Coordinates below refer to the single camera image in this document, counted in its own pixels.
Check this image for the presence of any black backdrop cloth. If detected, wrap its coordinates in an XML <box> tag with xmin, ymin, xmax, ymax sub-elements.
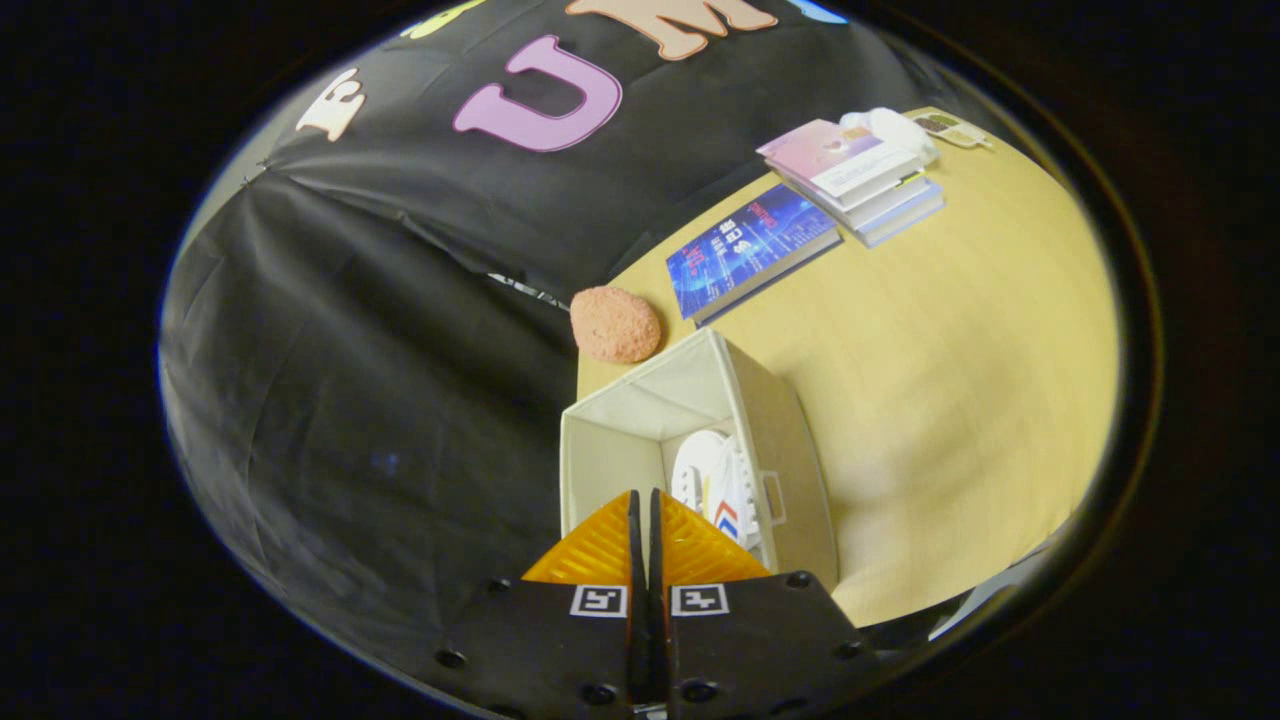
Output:
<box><xmin>160</xmin><ymin>0</ymin><xmax>1001</xmax><ymax>681</ymax></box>

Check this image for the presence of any pink cover book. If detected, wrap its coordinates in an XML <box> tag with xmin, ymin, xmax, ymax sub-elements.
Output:
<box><xmin>757</xmin><ymin>119</ymin><xmax>926</xmax><ymax>206</ymax></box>

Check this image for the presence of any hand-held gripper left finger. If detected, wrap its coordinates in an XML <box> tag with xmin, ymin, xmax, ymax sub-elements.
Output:
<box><xmin>435</xmin><ymin>490</ymin><xmax>646</xmax><ymax>720</ymax></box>

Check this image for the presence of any beige fabric storage box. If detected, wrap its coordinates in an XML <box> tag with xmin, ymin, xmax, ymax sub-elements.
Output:
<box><xmin>560</xmin><ymin>327</ymin><xmax>841</xmax><ymax>593</ymax></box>

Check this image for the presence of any grey blue book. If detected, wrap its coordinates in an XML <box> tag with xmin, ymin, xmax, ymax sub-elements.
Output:
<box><xmin>855</xmin><ymin>180</ymin><xmax>946</xmax><ymax>249</ymax></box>

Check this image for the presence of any white fluffy ball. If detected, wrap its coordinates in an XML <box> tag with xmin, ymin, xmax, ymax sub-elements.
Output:
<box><xmin>840</xmin><ymin>107</ymin><xmax>939</xmax><ymax>166</ymax></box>

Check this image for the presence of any white thick book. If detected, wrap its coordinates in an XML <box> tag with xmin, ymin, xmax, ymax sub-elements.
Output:
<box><xmin>800</xmin><ymin>170</ymin><xmax>936</xmax><ymax>226</ymax></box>

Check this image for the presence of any white divided grain dish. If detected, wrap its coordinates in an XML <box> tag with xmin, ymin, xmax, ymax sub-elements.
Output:
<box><xmin>912</xmin><ymin>112</ymin><xmax>993</xmax><ymax>151</ymax></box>

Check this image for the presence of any blue cover book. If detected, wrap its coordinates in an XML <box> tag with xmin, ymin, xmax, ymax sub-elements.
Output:
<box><xmin>666</xmin><ymin>183</ymin><xmax>844</xmax><ymax>326</ymax></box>

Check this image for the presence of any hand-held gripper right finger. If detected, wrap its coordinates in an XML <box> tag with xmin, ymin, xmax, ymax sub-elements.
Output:
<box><xmin>653</xmin><ymin>488</ymin><xmax>883</xmax><ymax>720</ymax></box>

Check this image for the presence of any orange fuzzy ball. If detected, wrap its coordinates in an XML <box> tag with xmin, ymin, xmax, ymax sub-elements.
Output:
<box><xmin>570</xmin><ymin>286</ymin><xmax>663</xmax><ymax>364</ymax></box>

